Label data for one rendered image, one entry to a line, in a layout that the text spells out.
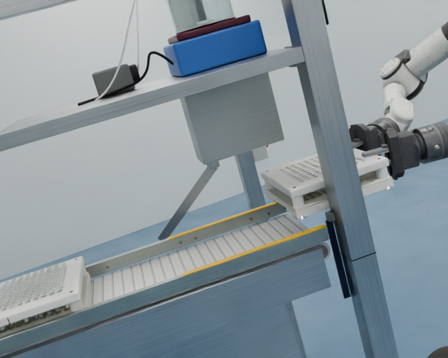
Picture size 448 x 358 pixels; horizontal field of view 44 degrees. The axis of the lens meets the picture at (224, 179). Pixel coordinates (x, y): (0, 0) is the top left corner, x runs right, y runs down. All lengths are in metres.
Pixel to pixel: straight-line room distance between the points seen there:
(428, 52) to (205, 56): 0.84
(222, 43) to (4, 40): 3.61
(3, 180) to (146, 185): 1.14
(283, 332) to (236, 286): 0.20
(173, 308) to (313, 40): 0.64
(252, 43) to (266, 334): 0.68
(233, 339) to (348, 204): 0.42
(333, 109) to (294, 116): 4.04
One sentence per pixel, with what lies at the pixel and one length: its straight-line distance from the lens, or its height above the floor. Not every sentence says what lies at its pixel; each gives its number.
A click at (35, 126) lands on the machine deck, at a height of 1.33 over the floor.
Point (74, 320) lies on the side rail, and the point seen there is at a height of 0.91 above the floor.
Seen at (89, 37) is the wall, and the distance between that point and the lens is 4.76.
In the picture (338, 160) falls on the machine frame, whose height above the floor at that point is 1.08.
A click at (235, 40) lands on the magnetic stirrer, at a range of 1.25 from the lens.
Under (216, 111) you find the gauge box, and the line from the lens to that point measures 1.39.
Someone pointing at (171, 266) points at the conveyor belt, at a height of 0.89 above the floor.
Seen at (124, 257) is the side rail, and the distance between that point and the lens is 1.49.
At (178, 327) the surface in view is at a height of 0.82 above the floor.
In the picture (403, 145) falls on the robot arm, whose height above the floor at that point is 1.04.
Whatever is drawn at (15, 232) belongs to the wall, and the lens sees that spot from 4.88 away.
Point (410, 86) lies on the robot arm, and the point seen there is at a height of 1.09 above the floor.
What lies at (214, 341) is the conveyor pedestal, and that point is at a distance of 1.36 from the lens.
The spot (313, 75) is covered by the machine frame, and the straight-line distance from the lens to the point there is 1.16.
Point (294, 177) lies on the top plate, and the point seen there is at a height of 1.03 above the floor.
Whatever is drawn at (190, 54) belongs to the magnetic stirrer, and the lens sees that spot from 1.23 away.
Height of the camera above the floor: 1.40
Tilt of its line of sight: 14 degrees down
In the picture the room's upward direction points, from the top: 16 degrees counter-clockwise
